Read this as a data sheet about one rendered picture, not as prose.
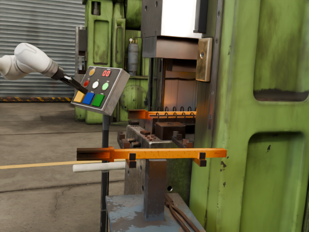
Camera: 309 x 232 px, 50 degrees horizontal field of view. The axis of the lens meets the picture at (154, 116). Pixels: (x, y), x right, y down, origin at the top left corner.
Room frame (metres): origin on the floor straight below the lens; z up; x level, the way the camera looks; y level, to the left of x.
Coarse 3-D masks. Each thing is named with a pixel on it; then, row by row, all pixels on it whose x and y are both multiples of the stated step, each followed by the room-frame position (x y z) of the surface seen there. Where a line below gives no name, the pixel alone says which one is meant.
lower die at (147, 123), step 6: (150, 114) 1.59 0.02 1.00; (162, 114) 1.61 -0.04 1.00; (168, 114) 1.62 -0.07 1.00; (180, 114) 1.64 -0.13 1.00; (186, 114) 1.65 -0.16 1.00; (192, 114) 1.66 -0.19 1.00; (144, 120) 1.64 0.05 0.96; (150, 120) 1.56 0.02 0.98; (156, 120) 1.54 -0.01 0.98; (162, 120) 1.55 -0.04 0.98; (168, 120) 1.56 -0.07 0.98; (174, 120) 1.58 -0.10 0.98; (180, 120) 1.59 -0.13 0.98; (186, 120) 1.60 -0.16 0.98; (192, 120) 1.61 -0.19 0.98; (144, 126) 1.64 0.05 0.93; (150, 126) 1.56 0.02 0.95; (150, 132) 1.55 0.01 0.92; (186, 132) 1.60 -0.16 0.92; (192, 132) 1.61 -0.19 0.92
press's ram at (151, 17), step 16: (144, 0) 1.73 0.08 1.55; (160, 0) 1.51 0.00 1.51; (176, 0) 1.51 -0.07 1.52; (192, 0) 1.54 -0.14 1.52; (144, 16) 1.71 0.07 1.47; (160, 16) 1.50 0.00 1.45; (176, 16) 1.51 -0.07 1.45; (192, 16) 1.54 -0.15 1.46; (144, 32) 1.70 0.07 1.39; (160, 32) 1.49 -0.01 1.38; (176, 32) 1.51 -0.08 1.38; (192, 32) 1.54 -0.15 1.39
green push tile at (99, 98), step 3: (96, 96) 1.99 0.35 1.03; (99, 96) 1.97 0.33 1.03; (102, 96) 1.95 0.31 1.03; (96, 99) 1.97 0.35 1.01; (99, 99) 1.95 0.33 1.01; (102, 99) 1.94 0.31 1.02; (93, 102) 1.97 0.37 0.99; (96, 102) 1.96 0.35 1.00; (99, 102) 1.94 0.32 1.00; (93, 105) 1.97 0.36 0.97; (96, 105) 1.94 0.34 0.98; (99, 105) 1.93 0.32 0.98
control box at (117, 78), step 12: (96, 72) 2.14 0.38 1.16; (108, 72) 2.06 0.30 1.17; (120, 72) 1.99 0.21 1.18; (108, 84) 1.99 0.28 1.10; (120, 84) 1.99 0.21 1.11; (84, 96) 2.08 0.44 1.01; (108, 96) 1.93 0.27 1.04; (84, 108) 2.09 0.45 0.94; (96, 108) 1.94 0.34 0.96; (108, 108) 1.93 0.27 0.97
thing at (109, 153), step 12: (84, 156) 0.91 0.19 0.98; (96, 156) 0.91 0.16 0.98; (108, 156) 0.92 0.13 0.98; (120, 156) 0.92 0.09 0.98; (144, 156) 0.94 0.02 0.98; (156, 156) 0.94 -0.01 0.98; (168, 156) 0.95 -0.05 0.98; (180, 156) 0.96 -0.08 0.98; (192, 156) 0.97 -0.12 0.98; (216, 156) 0.99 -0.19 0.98
